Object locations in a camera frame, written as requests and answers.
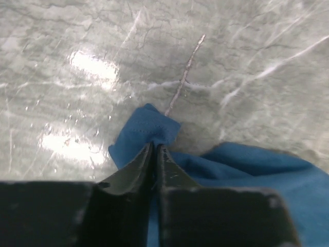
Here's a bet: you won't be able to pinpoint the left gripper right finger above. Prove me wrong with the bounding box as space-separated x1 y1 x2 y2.
156 145 301 246

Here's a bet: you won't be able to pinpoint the blue t-shirt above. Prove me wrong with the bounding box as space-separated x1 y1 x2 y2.
108 104 328 246

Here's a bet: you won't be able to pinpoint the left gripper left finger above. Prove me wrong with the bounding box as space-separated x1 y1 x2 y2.
1 143 154 246

